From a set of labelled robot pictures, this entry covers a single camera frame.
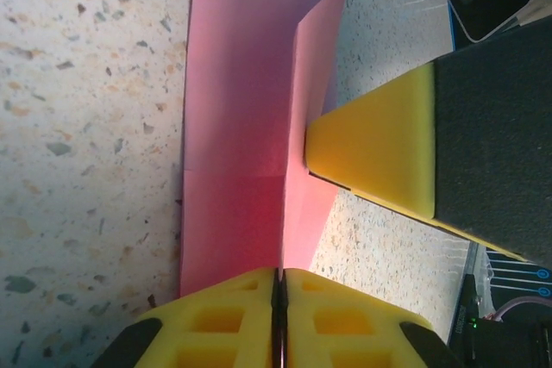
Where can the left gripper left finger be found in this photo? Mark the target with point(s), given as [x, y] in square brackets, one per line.
[241, 299]

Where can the pink paper sheet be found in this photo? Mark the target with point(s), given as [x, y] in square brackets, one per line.
[237, 126]

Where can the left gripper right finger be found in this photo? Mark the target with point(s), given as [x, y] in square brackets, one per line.
[302, 299]

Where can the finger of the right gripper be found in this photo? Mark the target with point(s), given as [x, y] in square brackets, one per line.
[474, 240]
[375, 157]

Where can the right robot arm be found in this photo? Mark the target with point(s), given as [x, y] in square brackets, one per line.
[517, 342]

